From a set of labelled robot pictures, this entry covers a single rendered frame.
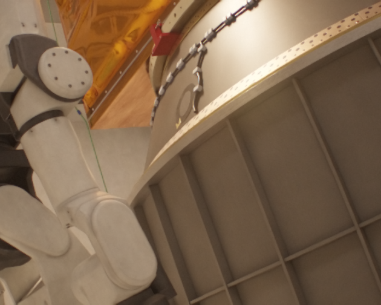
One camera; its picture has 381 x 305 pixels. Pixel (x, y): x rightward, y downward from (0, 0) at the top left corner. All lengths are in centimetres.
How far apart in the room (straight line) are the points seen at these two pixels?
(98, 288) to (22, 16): 38
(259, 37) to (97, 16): 115
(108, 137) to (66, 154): 1023
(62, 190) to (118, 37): 163
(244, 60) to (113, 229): 86
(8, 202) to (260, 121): 68
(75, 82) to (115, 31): 159
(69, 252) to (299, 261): 58
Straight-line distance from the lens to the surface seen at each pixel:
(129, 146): 1104
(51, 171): 68
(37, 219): 82
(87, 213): 64
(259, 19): 149
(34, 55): 72
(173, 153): 142
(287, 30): 138
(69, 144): 69
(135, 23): 218
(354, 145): 119
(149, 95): 246
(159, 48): 195
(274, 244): 123
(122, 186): 1054
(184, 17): 186
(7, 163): 87
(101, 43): 239
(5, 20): 77
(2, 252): 83
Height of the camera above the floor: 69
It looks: 18 degrees up
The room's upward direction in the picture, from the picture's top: 20 degrees counter-clockwise
